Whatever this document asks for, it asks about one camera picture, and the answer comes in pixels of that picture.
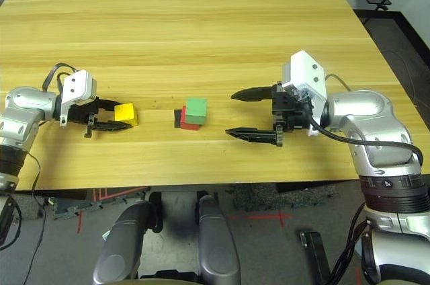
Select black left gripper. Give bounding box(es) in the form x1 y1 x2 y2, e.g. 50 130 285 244
67 96 132 138

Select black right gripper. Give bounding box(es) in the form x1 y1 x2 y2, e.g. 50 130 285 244
224 81 320 148

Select yellow wooden block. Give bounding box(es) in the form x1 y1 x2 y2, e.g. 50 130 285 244
114 102 139 128

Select green wooden block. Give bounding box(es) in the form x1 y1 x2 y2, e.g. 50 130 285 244
185 97 208 125

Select red wooden block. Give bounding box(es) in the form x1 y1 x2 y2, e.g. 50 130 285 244
180 105 201 131

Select dark speckled foam mat piece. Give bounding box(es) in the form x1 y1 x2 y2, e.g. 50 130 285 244
231 182 339 212

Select grey speckled foam mat piece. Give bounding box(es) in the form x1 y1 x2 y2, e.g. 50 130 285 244
50 194 105 220

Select grey left robot leg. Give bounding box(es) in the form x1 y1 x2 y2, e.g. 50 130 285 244
92 200 159 285

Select grey robot leg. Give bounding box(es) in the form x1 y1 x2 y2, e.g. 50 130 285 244
92 200 159 285
196 194 242 285

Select grey right robot leg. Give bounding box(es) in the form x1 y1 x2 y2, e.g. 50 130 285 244
196 194 242 285

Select black bar on floor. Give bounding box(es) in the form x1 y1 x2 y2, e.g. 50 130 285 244
298 230 332 285

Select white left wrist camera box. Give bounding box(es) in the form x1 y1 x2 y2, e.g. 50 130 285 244
59 69 98 127

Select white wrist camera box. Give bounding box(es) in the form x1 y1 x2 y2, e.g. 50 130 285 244
281 50 329 137
59 69 98 127

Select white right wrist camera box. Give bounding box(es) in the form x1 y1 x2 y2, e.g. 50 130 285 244
281 50 329 137

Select flat black left camera cable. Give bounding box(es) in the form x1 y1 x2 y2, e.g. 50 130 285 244
42 62 81 94

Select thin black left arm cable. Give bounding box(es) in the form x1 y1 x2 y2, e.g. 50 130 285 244
19 150 48 285

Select thick black right camera cable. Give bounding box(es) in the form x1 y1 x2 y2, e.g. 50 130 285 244
308 75 424 165

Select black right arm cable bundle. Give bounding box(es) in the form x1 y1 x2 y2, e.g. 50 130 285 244
331 202 369 285

